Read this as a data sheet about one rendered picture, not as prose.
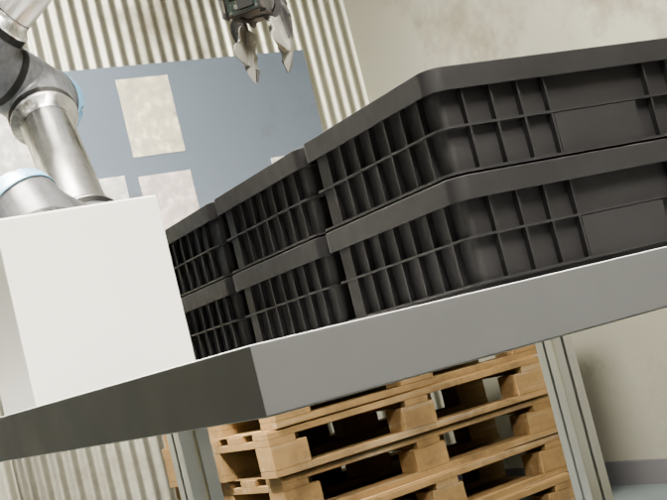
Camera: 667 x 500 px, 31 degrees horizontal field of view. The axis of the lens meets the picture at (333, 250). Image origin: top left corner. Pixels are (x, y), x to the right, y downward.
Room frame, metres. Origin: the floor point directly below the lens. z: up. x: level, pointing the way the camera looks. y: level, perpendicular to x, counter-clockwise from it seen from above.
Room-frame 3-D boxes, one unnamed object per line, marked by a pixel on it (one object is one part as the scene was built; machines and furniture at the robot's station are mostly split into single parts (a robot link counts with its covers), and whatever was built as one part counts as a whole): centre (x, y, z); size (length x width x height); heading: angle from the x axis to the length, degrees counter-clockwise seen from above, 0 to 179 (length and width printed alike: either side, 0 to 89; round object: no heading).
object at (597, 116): (1.38, -0.24, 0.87); 0.40 x 0.30 x 0.11; 118
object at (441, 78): (1.38, -0.24, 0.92); 0.40 x 0.30 x 0.02; 118
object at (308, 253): (1.64, -0.09, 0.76); 0.40 x 0.30 x 0.12; 118
